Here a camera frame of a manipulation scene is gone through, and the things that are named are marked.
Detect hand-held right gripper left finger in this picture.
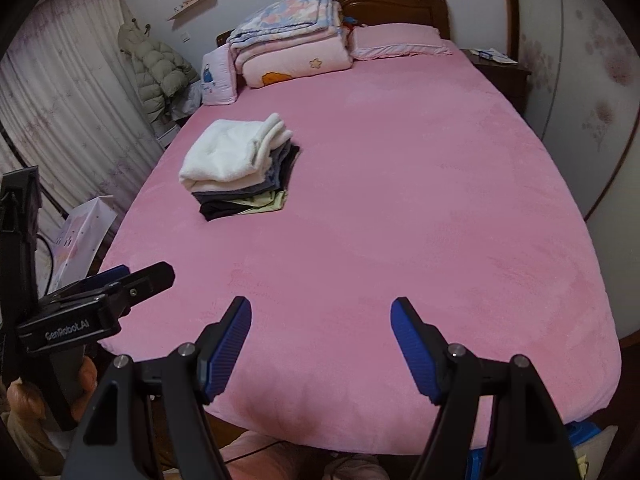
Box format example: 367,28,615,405
60,296,252,480

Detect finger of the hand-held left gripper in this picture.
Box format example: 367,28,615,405
0,166,42,386
47,261,176,318

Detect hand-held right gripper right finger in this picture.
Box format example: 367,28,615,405
390,297,581,480

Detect white fluffy sweater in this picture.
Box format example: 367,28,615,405
178,113,294,193

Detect person's left forearm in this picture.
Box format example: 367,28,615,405
0,410,71,480

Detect person's left hand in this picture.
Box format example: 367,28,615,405
7,352,99,428

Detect white gift bag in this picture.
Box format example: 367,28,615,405
47,195,119,293

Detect folded black garment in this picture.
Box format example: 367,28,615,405
199,145,302,222

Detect folded light green garment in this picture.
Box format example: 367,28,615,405
227,190,289,215

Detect pink bed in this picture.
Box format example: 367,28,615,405
97,22,623,450

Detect white patterned curtain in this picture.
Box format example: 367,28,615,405
0,0,167,241

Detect folded blue jeans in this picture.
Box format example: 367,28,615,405
192,141,297,197

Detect pale cloth bundle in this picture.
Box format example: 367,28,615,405
172,82,203,122

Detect beige puffer jacket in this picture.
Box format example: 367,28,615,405
117,22,199,123

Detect folded pink quilt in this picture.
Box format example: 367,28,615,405
235,27,354,89

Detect wooden nightstand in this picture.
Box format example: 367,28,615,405
460,49,532,116

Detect papers on nightstand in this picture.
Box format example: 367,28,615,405
470,47,518,65

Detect folded floral quilt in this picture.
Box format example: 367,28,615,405
226,0,346,51

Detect pink pillow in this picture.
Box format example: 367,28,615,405
350,24,454,62

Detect wooden headboard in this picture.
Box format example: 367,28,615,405
216,0,447,47

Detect black cable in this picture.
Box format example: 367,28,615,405
37,237,57,296

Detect wall shelf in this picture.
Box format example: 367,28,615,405
167,0,220,22

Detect wooden wall trim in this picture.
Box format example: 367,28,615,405
501,0,519,58

